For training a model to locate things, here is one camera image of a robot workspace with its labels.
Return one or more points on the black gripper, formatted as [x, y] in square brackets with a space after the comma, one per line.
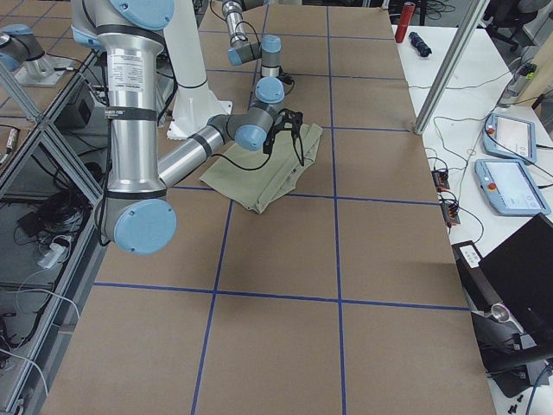
[297, 146]

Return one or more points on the olive green long-sleeve shirt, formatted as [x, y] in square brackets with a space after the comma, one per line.
[255, 180]

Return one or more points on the grey spare robot arm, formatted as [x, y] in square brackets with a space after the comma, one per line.
[23, 55]

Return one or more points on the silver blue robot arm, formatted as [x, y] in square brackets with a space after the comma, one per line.
[252, 39]
[134, 212]

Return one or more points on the dark blue rolled cloth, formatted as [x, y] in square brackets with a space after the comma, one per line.
[418, 43]

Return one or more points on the red cylindrical bottle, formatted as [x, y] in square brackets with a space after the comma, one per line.
[404, 21]

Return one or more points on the orange black connector board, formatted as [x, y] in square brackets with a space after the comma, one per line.
[448, 201]

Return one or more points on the upper teach pendant tablet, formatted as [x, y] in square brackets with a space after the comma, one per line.
[510, 137]

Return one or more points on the teach pendant tablet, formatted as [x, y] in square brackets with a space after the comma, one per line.
[510, 137]
[509, 188]

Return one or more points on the lower teach pendant tablet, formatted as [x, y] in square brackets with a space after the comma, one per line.
[509, 188]

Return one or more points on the black box with label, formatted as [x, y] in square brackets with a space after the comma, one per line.
[467, 258]

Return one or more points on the white power strip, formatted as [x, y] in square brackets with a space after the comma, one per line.
[52, 256]

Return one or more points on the black laptop computer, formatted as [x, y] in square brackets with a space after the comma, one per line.
[520, 271]

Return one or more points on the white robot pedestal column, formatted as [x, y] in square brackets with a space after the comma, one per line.
[183, 80]

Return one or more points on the aluminium frame post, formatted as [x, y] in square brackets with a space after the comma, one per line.
[445, 72]

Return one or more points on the black camera stand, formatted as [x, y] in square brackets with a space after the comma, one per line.
[514, 356]

